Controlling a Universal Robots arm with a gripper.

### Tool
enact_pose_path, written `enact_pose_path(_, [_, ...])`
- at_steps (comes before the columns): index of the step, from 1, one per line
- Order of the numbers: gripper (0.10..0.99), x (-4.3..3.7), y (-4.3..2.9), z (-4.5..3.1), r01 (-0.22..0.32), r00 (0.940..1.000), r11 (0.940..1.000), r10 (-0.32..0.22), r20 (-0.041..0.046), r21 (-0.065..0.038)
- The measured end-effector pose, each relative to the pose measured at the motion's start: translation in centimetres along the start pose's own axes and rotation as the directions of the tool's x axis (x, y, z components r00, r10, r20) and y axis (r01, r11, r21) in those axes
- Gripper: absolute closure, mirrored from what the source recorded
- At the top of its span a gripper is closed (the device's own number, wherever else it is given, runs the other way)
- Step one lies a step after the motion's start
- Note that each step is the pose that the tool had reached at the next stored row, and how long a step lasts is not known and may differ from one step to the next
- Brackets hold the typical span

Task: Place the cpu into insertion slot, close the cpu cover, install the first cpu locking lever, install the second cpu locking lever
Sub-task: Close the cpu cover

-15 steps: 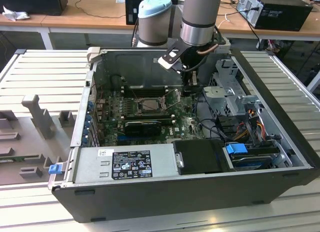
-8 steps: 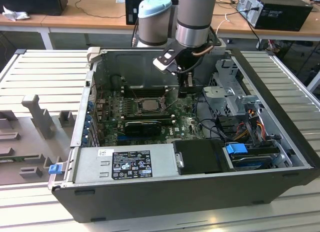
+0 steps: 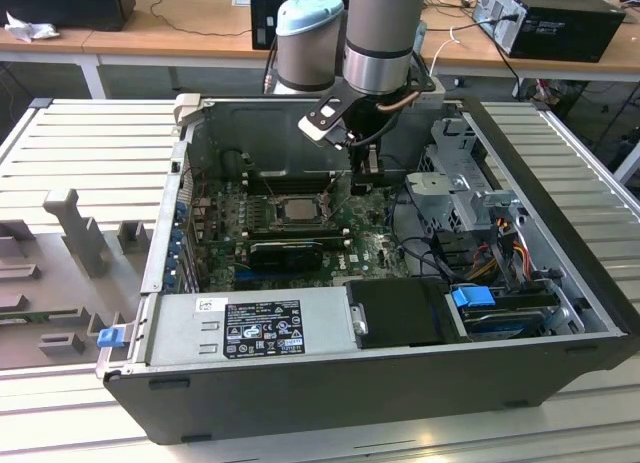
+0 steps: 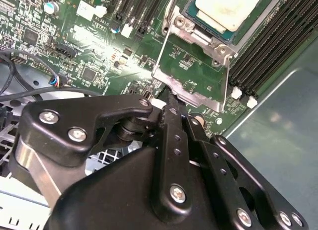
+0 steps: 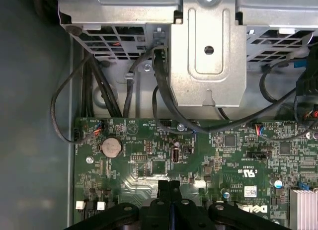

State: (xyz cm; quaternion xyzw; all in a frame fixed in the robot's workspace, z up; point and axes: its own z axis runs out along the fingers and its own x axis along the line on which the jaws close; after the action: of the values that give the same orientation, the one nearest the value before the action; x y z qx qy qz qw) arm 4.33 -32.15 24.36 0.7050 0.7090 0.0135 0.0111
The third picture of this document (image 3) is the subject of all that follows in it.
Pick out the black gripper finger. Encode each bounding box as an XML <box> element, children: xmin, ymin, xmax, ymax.
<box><xmin>368</xmin><ymin>145</ymin><xmax>385</xmax><ymax>197</ymax></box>
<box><xmin>351</xmin><ymin>145</ymin><xmax>370</xmax><ymax>197</ymax></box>

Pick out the silver CPU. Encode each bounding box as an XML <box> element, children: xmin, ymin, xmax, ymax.
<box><xmin>280</xmin><ymin>197</ymin><xmax>325</xmax><ymax>223</ymax></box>

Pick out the black RAM slot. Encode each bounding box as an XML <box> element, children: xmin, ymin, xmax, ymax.
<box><xmin>248</xmin><ymin>184</ymin><xmax>336</xmax><ymax>191</ymax></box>
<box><xmin>242</xmin><ymin>234</ymin><xmax>352</xmax><ymax>249</ymax></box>
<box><xmin>242</xmin><ymin>228</ymin><xmax>351</xmax><ymax>238</ymax></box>
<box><xmin>247</xmin><ymin>179</ymin><xmax>336</xmax><ymax>187</ymax></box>
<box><xmin>249</xmin><ymin>188</ymin><xmax>336</xmax><ymax>196</ymax></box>
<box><xmin>246</xmin><ymin>174</ymin><xmax>336</xmax><ymax>182</ymax></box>

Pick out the CPU socket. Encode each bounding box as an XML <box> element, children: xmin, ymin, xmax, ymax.
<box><xmin>269</xmin><ymin>191</ymin><xmax>341</xmax><ymax>233</ymax></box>

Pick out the blue expansion slot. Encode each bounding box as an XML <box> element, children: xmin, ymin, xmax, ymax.
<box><xmin>234</xmin><ymin>265</ymin><xmax>281</xmax><ymax>290</ymax></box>

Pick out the green motherboard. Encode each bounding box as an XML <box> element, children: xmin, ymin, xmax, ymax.
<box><xmin>192</xmin><ymin>175</ymin><xmax>417</xmax><ymax>292</ymax></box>

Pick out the silver drive cage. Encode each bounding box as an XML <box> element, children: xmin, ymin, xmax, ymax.
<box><xmin>404</xmin><ymin>115</ymin><xmax>531</xmax><ymax>244</ymax></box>

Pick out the black graphics card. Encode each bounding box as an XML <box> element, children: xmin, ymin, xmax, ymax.
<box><xmin>248</xmin><ymin>239</ymin><xmax>325</xmax><ymax>273</ymax></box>

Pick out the wooden desk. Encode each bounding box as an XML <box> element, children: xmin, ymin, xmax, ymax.
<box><xmin>82</xmin><ymin>0</ymin><xmax>279</xmax><ymax>92</ymax></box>
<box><xmin>0</xmin><ymin>0</ymin><xmax>146</xmax><ymax>100</ymax></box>
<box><xmin>423</xmin><ymin>0</ymin><xmax>640</xmax><ymax>84</ymax></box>

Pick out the black plastic shroud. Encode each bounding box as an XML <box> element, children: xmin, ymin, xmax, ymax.
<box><xmin>344</xmin><ymin>276</ymin><xmax>474</xmax><ymax>349</ymax></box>

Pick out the small black computer tower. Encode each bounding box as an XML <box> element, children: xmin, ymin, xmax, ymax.
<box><xmin>249</xmin><ymin>0</ymin><xmax>281</xmax><ymax>52</ymax></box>

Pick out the blue disk carrier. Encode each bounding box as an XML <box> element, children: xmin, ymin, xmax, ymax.
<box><xmin>449</xmin><ymin>285</ymin><xmax>497</xmax><ymax>318</ymax></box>

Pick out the grey case release latch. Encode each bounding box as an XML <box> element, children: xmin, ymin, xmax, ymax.
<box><xmin>173</xmin><ymin>93</ymin><xmax>204</xmax><ymax>130</ymax></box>

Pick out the hard disk drive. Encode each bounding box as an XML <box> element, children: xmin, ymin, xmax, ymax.
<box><xmin>462</xmin><ymin>305</ymin><xmax>549</xmax><ymax>342</ymax></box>

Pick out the black PC case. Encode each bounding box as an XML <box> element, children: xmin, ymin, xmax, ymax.
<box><xmin>94</xmin><ymin>93</ymin><xmax>640</xmax><ymax>447</ymax></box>

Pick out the black desktop computer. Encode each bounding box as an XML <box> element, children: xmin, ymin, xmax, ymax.
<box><xmin>472</xmin><ymin>0</ymin><xmax>627</xmax><ymax>64</ymax></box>

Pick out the silver power supply unit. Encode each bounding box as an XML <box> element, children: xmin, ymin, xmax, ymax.
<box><xmin>144</xmin><ymin>285</ymin><xmax>359</xmax><ymax>369</ymax></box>

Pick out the grey parts rack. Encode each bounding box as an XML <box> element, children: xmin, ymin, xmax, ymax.
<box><xmin>0</xmin><ymin>187</ymin><xmax>156</xmax><ymax>372</ymax></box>

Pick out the black box on desk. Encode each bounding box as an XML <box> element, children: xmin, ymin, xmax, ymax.
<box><xmin>0</xmin><ymin>0</ymin><xmax>137</xmax><ymax>33</ymax></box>

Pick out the crumpled white paper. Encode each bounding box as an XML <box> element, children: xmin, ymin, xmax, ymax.
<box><xmin>3</xmin><ymin>10</ymin><xmax>61</xmax><ymax>44</ymax></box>

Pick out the green RAM stick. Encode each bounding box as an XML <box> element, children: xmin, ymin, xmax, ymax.
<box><xmin>0</xmin><ymin>310</ymin><xmax>39</xmax><ymax>328</ymax></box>

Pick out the brown camera cable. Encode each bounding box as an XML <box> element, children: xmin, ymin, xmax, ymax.
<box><xmin>375</xmin><ymin>89</ymin><xmax>420</xmax><ymax>115</ymax></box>

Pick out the black round cable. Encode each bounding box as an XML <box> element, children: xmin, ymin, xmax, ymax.
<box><xmin>387</xmin><ymin>182</ymin><xmax>454</xmax><ymax>284</ymax></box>

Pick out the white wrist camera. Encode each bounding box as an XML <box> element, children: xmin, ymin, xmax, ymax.
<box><xmin>298</xmin><ymin>96</ymin><xmax>347</xmax><ymax>150</ymax></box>

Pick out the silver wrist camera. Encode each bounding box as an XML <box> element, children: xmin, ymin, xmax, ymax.
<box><xmin>417</xmin><ymin>85</ymin><xmax>447</xmax><ymax>107</ymax></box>

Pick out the white cable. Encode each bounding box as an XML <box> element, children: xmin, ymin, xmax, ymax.
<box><xmin>427</xmin><ymin>27</ymin><xmax>462</xmax><ymax>89</ymax></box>

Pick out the black flat cable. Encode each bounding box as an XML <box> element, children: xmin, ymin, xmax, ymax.
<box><xmin>491</xmin><ymin>241</ymin><xmax>522</xmax><ymax>295</ymax></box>

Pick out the orange yellow wire bundle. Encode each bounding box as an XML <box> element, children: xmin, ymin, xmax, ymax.
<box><xmin>510</xmin><ymin>231</ymin><xmax>537</xmax><ymax>285</ymax></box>

